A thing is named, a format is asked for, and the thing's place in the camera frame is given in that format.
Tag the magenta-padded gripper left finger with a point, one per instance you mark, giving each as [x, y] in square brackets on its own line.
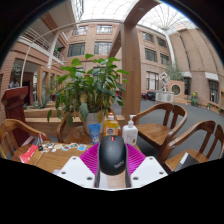
[75, 171]

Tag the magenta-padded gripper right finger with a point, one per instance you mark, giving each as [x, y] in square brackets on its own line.
[148, 171]

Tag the black computer mouse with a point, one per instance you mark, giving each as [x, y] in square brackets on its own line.
[112, 155]

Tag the blue sticker card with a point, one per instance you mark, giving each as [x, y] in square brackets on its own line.
[82, 147]

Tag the wooden armchair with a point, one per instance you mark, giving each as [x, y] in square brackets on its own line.
[60, 128]
[176, 161]
[13, 125]
[153, 131]

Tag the white pump bottle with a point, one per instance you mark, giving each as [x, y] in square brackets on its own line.
[130, 133]

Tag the black keys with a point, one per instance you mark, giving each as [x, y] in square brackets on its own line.
[40, 146]

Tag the blue tube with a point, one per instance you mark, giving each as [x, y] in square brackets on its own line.
[94, 133]

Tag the black notebook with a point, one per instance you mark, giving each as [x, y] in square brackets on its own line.
[190, 160]

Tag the red bag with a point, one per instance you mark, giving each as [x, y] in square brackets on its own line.
[28, 154]

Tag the yellow dish soap bottle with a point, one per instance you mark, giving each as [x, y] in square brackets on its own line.
[110, 126]

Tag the white air conditioner unit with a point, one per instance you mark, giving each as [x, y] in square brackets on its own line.
[164, 96]

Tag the green plant in white pot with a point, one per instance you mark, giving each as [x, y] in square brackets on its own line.
[90, 90]

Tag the potted yellow flowers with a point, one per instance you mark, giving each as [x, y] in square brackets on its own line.
[194, 99]

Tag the dark red wooden lectern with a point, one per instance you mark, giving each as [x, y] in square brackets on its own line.
[15, 103]

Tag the white sculpture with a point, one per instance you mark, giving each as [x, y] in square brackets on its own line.
[164, 81]

